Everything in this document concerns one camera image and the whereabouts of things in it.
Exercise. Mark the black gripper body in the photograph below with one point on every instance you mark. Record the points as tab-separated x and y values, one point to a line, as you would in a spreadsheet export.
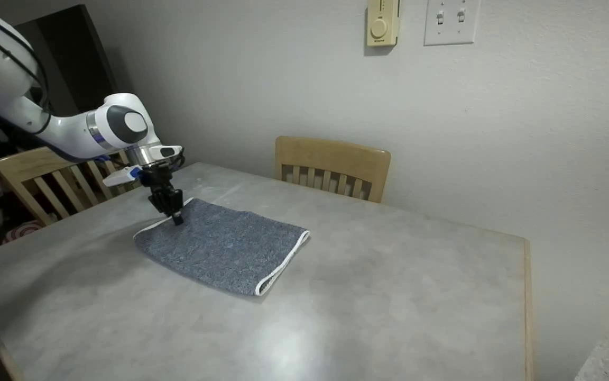
161	192

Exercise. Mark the blue-grey woven towel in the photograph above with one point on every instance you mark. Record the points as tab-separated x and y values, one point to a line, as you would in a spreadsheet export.
226	247

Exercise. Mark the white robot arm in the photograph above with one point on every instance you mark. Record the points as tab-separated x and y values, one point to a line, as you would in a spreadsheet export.
71	131

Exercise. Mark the light wooden slat chair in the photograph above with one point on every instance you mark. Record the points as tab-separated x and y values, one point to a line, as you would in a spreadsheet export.
333	155
30	166

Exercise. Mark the pink cloth item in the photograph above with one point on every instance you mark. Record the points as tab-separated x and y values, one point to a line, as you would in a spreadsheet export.
19	232

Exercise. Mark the dark tall cabinet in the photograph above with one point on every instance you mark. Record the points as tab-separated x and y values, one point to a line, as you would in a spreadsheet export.
78	65

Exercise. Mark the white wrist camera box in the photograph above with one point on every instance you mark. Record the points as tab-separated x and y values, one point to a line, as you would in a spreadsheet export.
156	153

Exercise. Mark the white blue-tipped bracket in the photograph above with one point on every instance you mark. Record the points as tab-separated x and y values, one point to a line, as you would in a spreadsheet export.
123	177

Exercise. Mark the white wall outlet plate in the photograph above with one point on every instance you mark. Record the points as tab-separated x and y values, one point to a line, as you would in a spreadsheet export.
451	25

